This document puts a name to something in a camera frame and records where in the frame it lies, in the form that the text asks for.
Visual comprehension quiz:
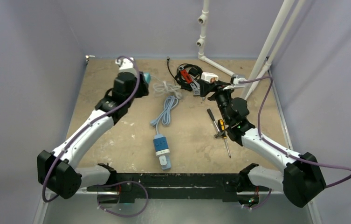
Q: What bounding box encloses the white plug adapter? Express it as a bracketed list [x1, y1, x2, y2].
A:
[201, 72, 219, 83]

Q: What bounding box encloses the teal power strip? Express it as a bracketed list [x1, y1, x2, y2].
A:
[140, 72, 151, 84]

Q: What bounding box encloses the light blue cord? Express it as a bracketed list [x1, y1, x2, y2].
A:
[150, 95, 179, 135]

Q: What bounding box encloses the blue power strip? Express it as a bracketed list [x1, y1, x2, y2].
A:
[153, 134, 172, 170]

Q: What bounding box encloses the white charger plug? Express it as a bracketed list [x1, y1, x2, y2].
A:
[158, 155, 170, 167]

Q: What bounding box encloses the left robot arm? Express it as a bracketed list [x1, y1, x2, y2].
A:
[37, 71, 151, 203]

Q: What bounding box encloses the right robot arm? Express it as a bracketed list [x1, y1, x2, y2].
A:
[198, 79, 326, 208]

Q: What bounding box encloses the red adjustable wrench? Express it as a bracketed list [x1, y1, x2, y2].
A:
[176, 63, 203, 96]

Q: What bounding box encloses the yellow black screwdriver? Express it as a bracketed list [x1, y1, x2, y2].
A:
[217, 119, 231, 158]

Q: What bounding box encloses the coiled black cable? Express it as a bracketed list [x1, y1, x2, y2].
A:
[166, 56, 206, 92]

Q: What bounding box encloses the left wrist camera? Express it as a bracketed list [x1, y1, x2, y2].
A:
[115, 57, 137, 75]

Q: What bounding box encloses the black handle hammer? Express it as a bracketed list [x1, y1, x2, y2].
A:
[206, 108, 225, 138]

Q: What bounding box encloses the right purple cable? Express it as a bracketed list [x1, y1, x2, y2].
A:
[234, 76, 351, 211]

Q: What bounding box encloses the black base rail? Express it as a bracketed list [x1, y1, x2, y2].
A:
[87, 173, 269, 203]

